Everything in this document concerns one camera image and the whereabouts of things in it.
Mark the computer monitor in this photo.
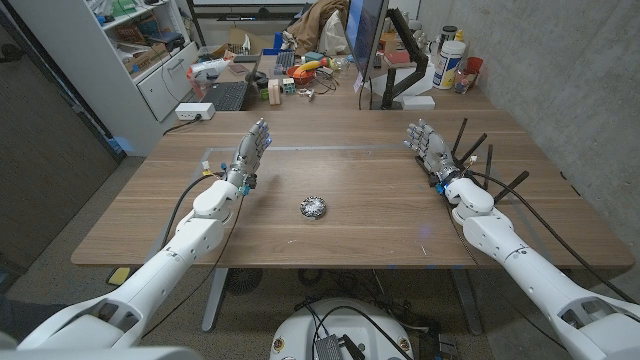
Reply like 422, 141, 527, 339
344, 0, 390, 81

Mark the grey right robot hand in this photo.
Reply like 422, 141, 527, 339
403, 118, 464, 186

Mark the white power strip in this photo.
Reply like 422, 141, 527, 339
174, 102, 217, 122

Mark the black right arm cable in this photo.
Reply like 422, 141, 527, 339
469, 169, 640, 306

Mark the yellow pad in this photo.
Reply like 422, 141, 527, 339
106, 266, 132, 287

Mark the orange bowl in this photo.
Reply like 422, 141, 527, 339
286, 64, 317, 86

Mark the black laptop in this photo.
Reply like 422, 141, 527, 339
199, 52, 264, 112

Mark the red cup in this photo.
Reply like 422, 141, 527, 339
465, 56, 485, 89

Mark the white shelf cabinet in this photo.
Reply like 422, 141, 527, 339
9, 0, 201, 156

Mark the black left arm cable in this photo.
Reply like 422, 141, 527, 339
159, 172, 226, 251

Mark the dark tumbler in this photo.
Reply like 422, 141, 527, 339
439, 24, 459, 51

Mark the grey table leg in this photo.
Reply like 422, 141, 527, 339
449, 268, 484, 336
201, 267, 230, 333

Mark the whiteboard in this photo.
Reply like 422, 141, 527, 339
187, 0, 321, 24

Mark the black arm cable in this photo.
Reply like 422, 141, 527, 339
469, 169, 640, 306
159, 172, 226, 251

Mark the red book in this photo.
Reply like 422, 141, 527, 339
383, 49, 412, 66

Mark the black floor fan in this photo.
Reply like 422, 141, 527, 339
225, 268, 264, 296

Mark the clear glass cup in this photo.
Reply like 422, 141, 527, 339
453, 68, 474, 95

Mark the white robot torso base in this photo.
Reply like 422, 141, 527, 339
269, 298, 415, 360

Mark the white wipes canister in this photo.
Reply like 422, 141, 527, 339
432, 39, 467, 91

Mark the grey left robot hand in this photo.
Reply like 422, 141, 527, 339
224, 118, 274, 189

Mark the crumpled foil ball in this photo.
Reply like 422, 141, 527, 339
299, 195, 328, 220

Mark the yellow toy banana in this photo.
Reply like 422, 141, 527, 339
293, 58, 331, 79

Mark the small white box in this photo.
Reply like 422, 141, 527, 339
401, 94, 436, 111

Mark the cardboard box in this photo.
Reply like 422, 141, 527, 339
228, 27, 274, 56

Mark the white snack bag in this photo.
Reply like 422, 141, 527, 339
187, 57, 232, 84

